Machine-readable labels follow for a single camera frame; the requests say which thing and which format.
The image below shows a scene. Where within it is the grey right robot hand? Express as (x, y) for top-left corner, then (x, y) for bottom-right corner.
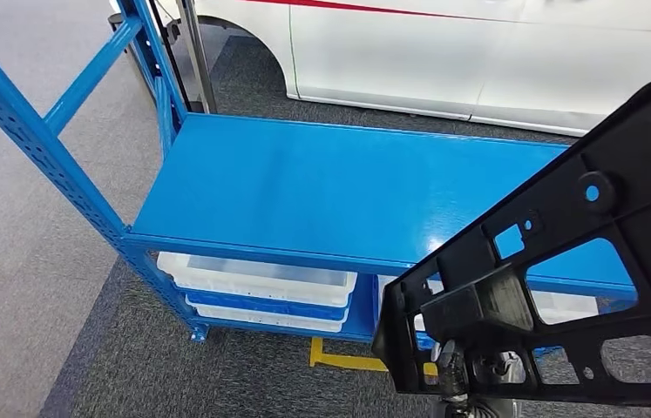
(430, 339), (527, 418)

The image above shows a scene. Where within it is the black plastic panel part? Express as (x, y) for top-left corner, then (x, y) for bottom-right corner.
(370, 79), (651, 411)

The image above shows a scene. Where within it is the blue metal shelf rack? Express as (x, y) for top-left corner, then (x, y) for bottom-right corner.
(0, 0), (651, 344)

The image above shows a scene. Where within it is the white car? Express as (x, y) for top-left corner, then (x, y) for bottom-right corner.
(108, 0), (651, 138)

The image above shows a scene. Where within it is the silver metal pole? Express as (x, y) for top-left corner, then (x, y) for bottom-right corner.
(174, 0), (218, 115)

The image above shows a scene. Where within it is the thin black hanging cable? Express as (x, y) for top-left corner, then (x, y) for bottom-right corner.
(148, 0), (193, 113)

